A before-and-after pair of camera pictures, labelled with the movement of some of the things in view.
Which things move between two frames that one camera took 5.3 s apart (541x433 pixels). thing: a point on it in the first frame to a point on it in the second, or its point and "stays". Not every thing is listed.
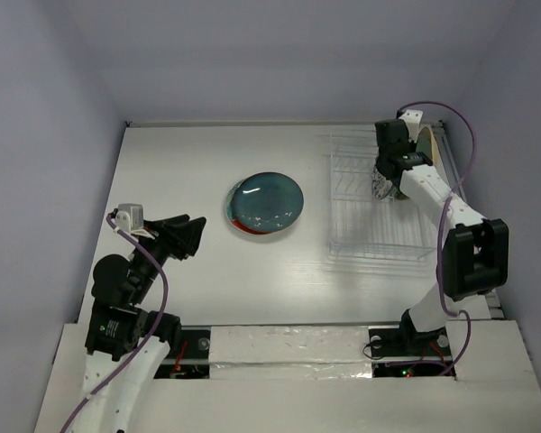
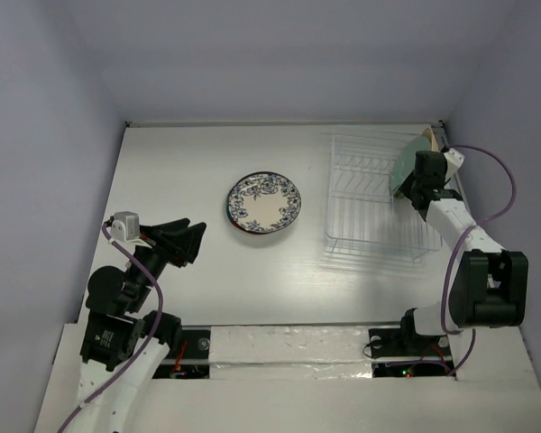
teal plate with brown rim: x=267 y=202 stays
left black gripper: x=179 y=239 stays
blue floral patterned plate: x=380 y=186 to x=261 y=203
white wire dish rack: x=362 y=226 stays
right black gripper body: x=385 y=167 to x=416 y=181
